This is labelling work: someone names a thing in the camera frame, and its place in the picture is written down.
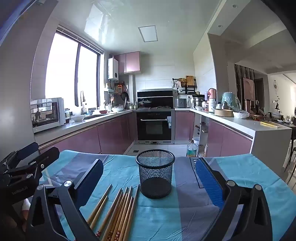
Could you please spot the green plastic-covered appliance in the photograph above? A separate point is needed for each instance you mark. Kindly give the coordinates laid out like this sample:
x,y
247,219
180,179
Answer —
x,y
230,99

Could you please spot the ceiling light panel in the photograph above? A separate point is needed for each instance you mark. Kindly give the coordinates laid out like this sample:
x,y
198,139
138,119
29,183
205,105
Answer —
x,y
148,34

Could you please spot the glass lidded wok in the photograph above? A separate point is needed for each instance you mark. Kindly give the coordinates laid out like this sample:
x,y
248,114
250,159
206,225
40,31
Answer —
x,y
145,103

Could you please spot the kitchen window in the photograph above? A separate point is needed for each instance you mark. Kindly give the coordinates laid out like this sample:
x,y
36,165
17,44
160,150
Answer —
x,y
62,69

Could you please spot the pink base cabinets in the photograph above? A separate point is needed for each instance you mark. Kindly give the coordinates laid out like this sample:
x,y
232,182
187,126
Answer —
x,y
231,141
108,134

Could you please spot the white bowl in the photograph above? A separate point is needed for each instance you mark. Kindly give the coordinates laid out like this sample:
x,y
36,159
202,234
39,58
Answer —
x,y
77,118

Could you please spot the white bucket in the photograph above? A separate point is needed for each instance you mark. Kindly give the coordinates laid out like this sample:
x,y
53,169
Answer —
x,y
196,140

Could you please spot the wooden cutting board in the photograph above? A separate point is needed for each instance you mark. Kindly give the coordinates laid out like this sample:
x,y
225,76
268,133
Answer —
x,y
190,81

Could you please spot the white water heater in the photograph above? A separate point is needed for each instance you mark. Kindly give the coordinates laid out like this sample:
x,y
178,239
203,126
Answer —
x,y
113,68

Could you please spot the white kitchen countertop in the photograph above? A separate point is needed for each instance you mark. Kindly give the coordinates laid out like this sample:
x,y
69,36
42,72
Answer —
x,y
242,126

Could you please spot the framed wall painting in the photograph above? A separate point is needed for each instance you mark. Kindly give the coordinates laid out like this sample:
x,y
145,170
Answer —
x,y
248,89

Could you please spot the yellow flat box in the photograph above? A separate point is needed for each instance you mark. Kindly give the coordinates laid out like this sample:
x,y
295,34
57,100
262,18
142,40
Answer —
x,y
269,124

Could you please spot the black frying pan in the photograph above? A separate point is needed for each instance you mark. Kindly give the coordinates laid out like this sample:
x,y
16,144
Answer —
x,y
125,95

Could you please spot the pink thermos kettle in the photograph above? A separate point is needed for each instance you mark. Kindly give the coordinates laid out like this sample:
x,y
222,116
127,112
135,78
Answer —
x,y
211,93

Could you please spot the black wall rack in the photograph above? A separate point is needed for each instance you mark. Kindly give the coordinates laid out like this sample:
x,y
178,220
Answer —
x,y
187,89

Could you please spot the bunch of wooden chopsticks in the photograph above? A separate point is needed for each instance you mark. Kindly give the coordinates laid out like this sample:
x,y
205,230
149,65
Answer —
x,y
122,215

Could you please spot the silver rice cooker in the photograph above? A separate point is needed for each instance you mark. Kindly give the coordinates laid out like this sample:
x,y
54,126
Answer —
x,y
181,103

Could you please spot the pink wall cabinet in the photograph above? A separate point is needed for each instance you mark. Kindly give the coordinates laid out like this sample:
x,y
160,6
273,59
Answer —
x,y
129,62

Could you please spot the black mesh pen holder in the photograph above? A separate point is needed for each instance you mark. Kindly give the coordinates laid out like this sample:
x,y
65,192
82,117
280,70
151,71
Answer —
x,y
155,176

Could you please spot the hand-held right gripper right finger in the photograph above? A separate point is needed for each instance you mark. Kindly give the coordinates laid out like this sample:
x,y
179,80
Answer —
x,y
208,180

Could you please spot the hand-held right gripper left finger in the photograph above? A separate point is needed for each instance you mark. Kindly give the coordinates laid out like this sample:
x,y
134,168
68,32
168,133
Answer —
x,y
92,176

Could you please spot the black built-in oven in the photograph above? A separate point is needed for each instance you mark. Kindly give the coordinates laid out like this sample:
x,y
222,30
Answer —
x,y
153,127

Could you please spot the white plastic bag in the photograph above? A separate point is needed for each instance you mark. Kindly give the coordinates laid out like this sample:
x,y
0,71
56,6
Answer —
x,y
240,115

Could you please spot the white microwave oven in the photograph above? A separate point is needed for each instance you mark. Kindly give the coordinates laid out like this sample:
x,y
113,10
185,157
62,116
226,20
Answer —
x,y
45,115

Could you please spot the black range hood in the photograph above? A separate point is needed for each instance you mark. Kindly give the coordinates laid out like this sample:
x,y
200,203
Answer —
x,y
155,95

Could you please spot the blue grey printed tablecloth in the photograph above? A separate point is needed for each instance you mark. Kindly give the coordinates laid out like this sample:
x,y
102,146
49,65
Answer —
x,y
161,220

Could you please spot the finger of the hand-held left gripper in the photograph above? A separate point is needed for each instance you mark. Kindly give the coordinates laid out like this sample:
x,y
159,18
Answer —
x,y
26,150
49,156

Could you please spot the wall clock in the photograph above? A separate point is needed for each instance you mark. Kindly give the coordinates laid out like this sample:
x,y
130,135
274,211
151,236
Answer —
x,y
275,85

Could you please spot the cooking oil bottle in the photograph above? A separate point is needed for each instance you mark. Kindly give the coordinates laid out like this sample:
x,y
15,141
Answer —
x,y
192,150

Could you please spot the steel pot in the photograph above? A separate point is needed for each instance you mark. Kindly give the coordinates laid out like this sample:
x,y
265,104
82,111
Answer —
x,y
198,102

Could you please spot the round bamboo steamer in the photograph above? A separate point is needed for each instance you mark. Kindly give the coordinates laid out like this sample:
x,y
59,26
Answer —
x,y
223,112

